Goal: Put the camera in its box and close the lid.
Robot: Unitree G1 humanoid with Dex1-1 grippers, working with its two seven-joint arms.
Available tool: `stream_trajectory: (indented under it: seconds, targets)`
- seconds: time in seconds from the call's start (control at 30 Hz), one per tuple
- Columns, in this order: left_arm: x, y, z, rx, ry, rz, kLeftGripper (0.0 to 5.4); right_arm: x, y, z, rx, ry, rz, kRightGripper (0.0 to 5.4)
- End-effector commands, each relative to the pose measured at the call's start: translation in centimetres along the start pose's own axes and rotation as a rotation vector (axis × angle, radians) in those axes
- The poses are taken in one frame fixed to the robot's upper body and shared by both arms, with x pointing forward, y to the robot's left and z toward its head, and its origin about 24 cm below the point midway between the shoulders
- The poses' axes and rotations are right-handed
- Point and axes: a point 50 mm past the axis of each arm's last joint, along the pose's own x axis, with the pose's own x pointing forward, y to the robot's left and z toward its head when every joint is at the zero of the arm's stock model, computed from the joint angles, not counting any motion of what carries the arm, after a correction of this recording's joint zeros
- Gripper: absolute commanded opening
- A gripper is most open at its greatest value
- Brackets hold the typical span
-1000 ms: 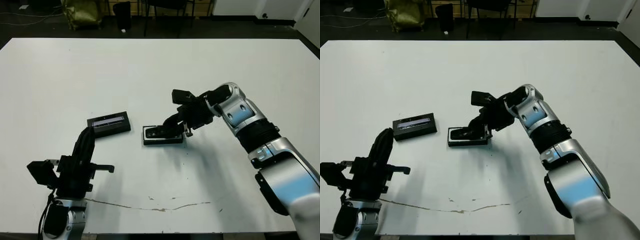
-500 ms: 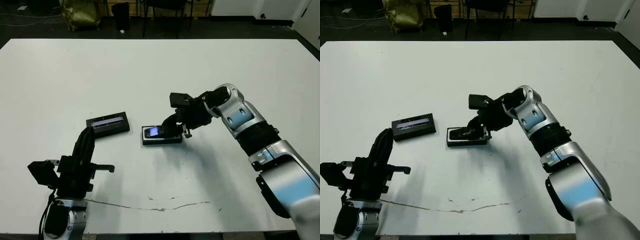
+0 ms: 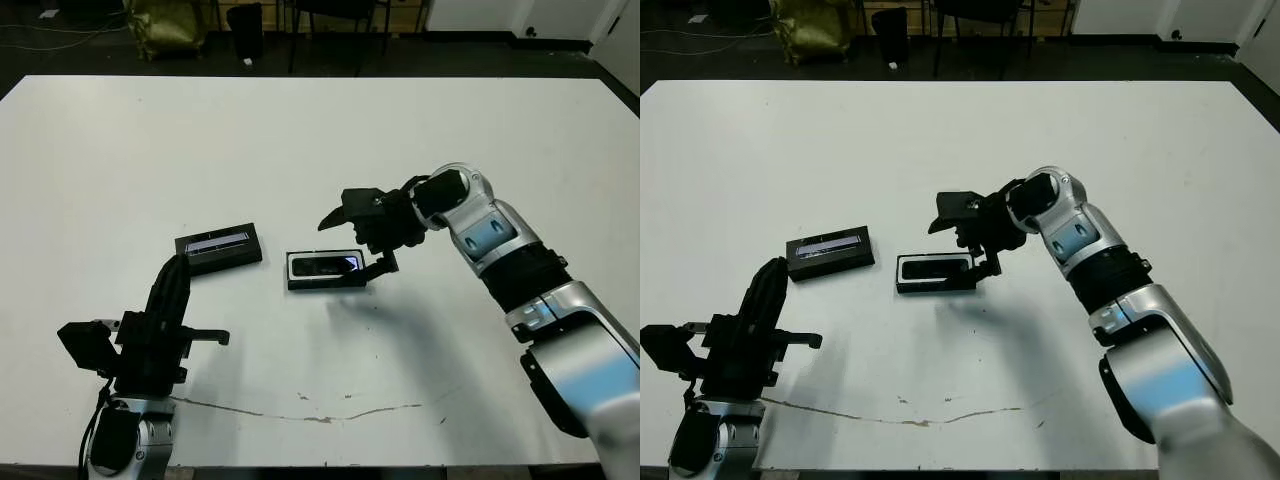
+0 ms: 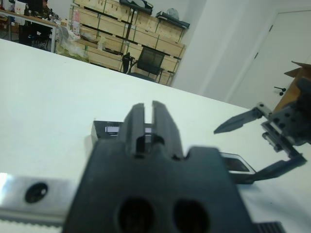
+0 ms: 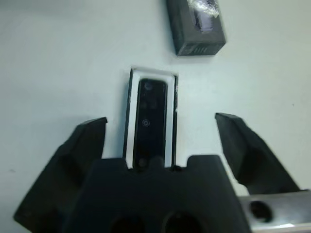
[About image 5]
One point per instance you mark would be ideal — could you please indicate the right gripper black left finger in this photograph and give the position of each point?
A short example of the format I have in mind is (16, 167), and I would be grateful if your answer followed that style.
(60, 174)

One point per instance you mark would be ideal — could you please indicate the black box base white insert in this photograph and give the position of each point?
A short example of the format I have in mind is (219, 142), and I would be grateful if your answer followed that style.
(130, 116)

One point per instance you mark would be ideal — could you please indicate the black box lid with print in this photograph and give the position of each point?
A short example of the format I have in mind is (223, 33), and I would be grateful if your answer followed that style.
(184, 29)

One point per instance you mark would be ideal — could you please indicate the slim black camera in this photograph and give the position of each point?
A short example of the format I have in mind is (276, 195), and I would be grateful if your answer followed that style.
(150, 121)

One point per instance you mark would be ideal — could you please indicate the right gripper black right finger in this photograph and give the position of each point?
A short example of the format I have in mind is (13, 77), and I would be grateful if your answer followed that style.
(247, 157)

